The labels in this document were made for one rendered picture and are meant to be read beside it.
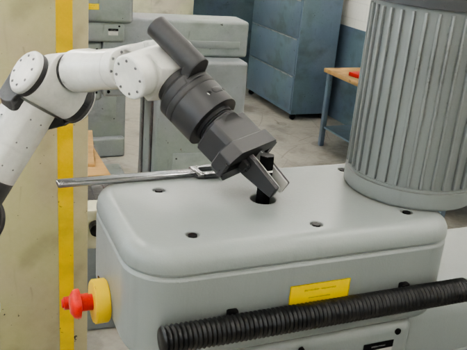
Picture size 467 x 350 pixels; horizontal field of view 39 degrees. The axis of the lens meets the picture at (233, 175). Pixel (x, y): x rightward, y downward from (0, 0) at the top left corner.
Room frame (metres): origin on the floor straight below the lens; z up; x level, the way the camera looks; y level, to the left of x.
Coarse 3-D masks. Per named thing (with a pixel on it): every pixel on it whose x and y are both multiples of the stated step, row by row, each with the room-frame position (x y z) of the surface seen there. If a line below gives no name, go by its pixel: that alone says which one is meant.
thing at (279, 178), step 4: (260, 152) 0.88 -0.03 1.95; (264, 152) 0.88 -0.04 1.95; (256, 156) 0.88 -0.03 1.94; (276, 168) 0.86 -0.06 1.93; (272, 172) 0.86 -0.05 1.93; (276, 172) 0.86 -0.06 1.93; (280, 172) 0.86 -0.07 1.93; (272, 176) 0.86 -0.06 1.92; (276, 176) 0.86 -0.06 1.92; (280, 176) 0.86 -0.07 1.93; (284, 176) 0.86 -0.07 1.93; (276, 180) 0.86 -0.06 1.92; (280, 180) 0.86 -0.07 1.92; (284, 180) 0.85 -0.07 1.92; (280, 184) 0.86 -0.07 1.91; (284, 184) 0.85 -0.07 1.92; (280, 188) 0.86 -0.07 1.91; (284, 188) 0.86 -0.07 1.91
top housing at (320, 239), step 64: (128, 192) 0.84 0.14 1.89; (192, 192) 0.86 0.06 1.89; (320, 192) 0.90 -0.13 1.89; (128, 256) 0.69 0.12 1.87; (192, 256) 0.68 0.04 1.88; (256, 256) 0.71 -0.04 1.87; (320, 256) 0.75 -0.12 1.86; (384, 256) 0.79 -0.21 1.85; (128, 320) 0.68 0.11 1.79; (192, 320) 0.68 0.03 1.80; (384, 320) 0.80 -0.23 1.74
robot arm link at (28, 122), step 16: (16, 64) 1.09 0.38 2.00; (32, 64) 1.06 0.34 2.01; (48, 64) 1.07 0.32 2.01; (16, 80) 1.06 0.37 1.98; (32, 80) 1.04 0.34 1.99; (0, 96) 1.09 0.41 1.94; (16, 96) 1.06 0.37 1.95; (0, 112) 1.08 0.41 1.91; (16, 112) 1.06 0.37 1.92; (32, 112) 1.07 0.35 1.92; (48, 112) 1.11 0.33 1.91; (0, 128) 1.05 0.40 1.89; (16, 128) 1.06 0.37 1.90; (32, 128) 1.07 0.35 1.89; (48, 128) 1.10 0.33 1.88; (0, 144) 1.04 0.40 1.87; (16, 144) 1.05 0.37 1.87; (32, 144) 1.07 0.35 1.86; (0, 160) 1.04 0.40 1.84; (16, 160) 1.05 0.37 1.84; (0, 176) 1.03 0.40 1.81; (16, 176) 1.06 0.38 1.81
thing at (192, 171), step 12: (192, 168) 0.94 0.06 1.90; (204, 168) 0.95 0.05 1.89; (60, 180) 0.84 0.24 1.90; (72, 180) 0.85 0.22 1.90; (84, 180) 0.85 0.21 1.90; (96, 180) 0.85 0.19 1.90; (108, 180) 0.86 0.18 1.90; (120, 180) 0.87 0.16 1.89; (132, 180) 0.88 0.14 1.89; (144, 180) 0.88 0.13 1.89
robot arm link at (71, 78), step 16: (64, 64) 1.06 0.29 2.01; (80, 64) 1.03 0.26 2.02; (96, 64) 1.01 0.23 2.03; (48, 80) 1.06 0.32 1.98; (64, 80) 1.06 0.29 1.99; (80, 80) 1.03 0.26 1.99; (96, 80) 1.01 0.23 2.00; (32, 96) 1.05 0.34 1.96; (48, 96) 1.06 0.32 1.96; (64, 96) 1.08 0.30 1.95; (80, 96) 1.10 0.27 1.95; (64, 112) 1.09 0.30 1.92; (80, 112) 1.10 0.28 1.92
